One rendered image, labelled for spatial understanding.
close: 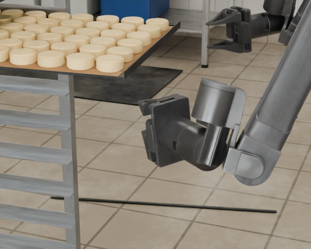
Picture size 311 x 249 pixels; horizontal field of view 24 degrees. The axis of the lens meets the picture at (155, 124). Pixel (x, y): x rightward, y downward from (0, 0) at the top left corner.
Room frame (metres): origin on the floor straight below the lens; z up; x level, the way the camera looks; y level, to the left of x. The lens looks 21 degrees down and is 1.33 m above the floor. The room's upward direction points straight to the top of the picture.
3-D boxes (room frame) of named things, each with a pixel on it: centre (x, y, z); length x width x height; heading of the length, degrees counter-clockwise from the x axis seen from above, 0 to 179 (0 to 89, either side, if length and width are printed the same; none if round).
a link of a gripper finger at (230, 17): (1.64, -0.16, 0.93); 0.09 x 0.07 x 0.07; 119
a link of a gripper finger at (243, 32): (1.64, -0.16, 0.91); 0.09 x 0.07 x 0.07; 119
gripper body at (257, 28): (1.67, -0.22, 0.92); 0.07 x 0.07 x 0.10; 29
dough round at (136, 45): (1.36, 0.05, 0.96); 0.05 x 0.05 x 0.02
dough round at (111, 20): (1.57, 0.11, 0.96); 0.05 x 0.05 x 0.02
